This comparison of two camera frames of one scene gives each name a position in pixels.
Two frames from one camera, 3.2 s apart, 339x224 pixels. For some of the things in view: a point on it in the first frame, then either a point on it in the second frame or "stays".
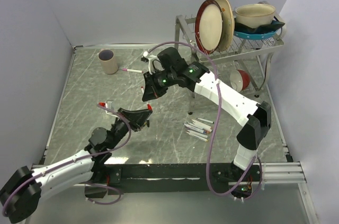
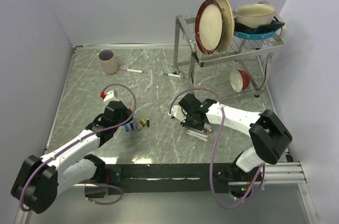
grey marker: x=197 y=133 stays
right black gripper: x=151 y=90 to x=200 y=126
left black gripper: x=137 y=117 to x=128 y=114
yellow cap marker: x=197 y=137 stays
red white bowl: x=239 y=80 stays
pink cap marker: x=132 y=70 stays
